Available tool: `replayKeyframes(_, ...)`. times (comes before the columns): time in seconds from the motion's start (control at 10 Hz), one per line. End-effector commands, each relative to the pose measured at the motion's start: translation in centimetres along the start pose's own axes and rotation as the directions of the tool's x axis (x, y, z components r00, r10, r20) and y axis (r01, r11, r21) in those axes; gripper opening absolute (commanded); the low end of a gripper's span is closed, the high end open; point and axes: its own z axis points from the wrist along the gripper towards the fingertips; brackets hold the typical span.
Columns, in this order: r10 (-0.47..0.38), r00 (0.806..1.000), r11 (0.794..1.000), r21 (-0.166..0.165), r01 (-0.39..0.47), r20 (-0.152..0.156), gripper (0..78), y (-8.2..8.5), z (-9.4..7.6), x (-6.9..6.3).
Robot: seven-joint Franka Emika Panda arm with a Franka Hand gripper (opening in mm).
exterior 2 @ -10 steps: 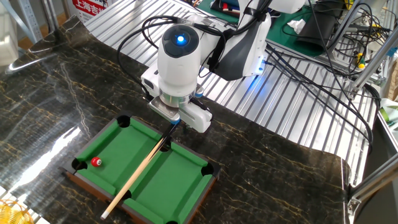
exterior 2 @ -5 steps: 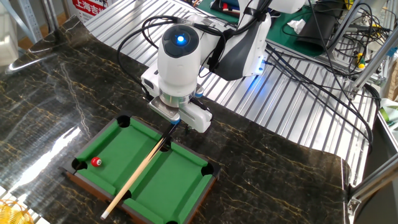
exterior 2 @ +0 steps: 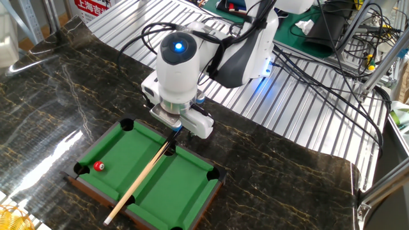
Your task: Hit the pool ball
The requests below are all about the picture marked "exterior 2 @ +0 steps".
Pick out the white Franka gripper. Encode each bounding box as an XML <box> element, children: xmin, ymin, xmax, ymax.
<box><xmin>141</xmin><ymin>70</ymin><xmax>215</xmax><ymax>141</ymax></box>

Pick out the wooden pool cue black butt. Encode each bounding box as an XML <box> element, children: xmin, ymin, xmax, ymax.
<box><xmin>102</xmin><ymin>126</ymin><xmax>182</xmax><ymax>227</ymax></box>

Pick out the mini pool table green felt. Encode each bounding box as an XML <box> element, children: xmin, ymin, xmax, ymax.
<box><xmin>62</xmin><ymin>114</ymin><xmax>228</xmax><ymax>230</ymax></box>

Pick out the black marble pattern mat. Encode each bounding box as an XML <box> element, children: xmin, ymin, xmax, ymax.
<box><xmin>0</xmin><ymin>15</ymin><xmax>362</xmax><ymax>230</ymax></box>

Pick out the green cutting mat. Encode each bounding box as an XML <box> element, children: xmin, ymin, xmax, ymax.
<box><xmin>201</xmin><ymin>0</ymin><xmax>336</xmax><ymax>59</ymax></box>

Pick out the red white printed box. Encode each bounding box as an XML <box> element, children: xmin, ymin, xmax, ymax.
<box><xmin>68</xmin><ymin>0</ymin><xmax>120</xmax><ymax>24</ymax></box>

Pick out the white crumpled tissue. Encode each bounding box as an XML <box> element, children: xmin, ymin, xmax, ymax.
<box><xmin>294</xmin><ymin>19</ymin><xmax>316</xmax><ymax>35</ymax></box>

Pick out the black pouch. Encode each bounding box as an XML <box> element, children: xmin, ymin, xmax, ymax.
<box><xmin>303</xmin><ymin>3</ymin><xmax>356</xmax><ymax>55</ymax></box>

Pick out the grey slotted metal strut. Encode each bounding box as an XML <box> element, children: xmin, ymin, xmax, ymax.
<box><xmin>0</xmin><ymin>0</ymin><xmax>45</xmax><ymax>45</ymax></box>

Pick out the yellow green screwdriver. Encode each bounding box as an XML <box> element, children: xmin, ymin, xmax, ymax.
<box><xmin>364</xmin><ymin>52</ymin><xmax>376</xmax><ymax>72</ymax></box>

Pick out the grey metal pipe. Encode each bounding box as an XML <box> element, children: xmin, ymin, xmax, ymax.
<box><xmin>335</xmin><ymin>0</ymin><xmax>376</xmax><ymax>55</ymax></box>

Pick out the grey mount plate blue-tipped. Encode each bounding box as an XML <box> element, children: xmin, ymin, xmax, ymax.
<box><xmin>149</xmin><ymin>91</ymin><xmax>206</xmax><ymax>132</ymax></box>

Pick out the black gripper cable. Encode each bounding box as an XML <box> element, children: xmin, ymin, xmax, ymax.
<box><xmin>116</xmin><ymin>21</ymin><xmax>224</xmax><ymax>96</ymax></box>

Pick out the yellow wire basket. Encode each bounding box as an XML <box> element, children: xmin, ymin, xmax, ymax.
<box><xmin>0</xmin><ymin>204</ymin><xmax>35</xmax><ymax>230</ymax></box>

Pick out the aluminium frame beam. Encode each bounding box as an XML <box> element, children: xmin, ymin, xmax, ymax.
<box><xmin>356</xmin><ymin>156</ymin><xmax>409</xmax><ymax>221</ymax></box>
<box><xmin>357</xmin><ymin>31</ymin><xmax>409</xmax><ymax>96</ymax></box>

